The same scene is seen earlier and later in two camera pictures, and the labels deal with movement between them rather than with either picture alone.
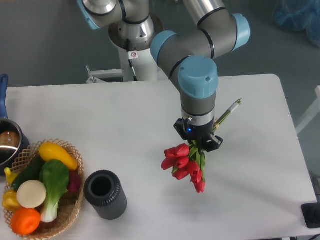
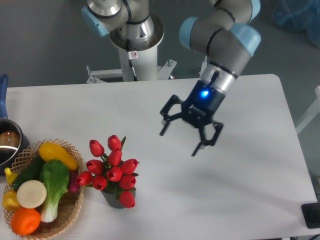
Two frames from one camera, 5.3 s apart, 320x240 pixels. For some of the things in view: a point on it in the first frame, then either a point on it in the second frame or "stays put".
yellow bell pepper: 10,201 stays put
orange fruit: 25,221 stays put
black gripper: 200,133 -> 198,110
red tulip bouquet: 183,159 -> 110,172
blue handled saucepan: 13,141 stays put
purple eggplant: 75,181 stays put
